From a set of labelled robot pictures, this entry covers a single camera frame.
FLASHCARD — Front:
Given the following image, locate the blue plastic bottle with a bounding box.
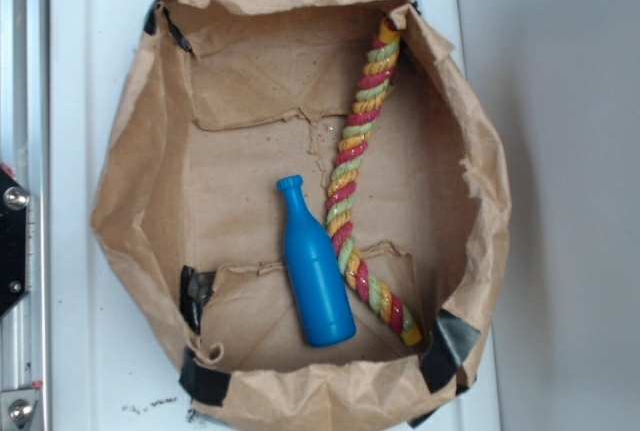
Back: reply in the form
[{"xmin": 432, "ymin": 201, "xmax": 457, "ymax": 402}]
[{"xmin": 277, "ymin": 175, "xmax": 356, "ymax": 347}]

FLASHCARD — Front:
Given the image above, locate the brown paper bag tray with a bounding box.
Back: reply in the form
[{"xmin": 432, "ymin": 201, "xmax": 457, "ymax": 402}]
[{"xmin": 91, "ymin": 0, "xmax": 511, "ymax": 430}]

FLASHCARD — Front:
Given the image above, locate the white plastic board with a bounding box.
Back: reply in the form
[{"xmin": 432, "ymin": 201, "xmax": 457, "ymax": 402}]
[{"xmin": 48, "ymin": 0, "xmax": 503, "ymax": 431}]

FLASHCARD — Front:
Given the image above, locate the multicoloured twisted rope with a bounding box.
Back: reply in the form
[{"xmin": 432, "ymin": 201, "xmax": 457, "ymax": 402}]
[{"xmin": 325, "ymin": 16, "xmax": 423, "ymax": 348}]

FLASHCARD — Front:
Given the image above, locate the black metal bracket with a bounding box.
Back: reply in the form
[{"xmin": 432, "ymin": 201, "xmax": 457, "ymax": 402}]
[{"xmin": 0, "ymin": 165, "xmax": 29, "ymax": 317}]

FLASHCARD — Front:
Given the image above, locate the aluminium frame rail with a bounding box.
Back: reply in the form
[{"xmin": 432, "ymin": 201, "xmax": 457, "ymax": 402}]
[{"xmin": 1, "ymin": 0, "xmax": 51, "ymax": 430}]

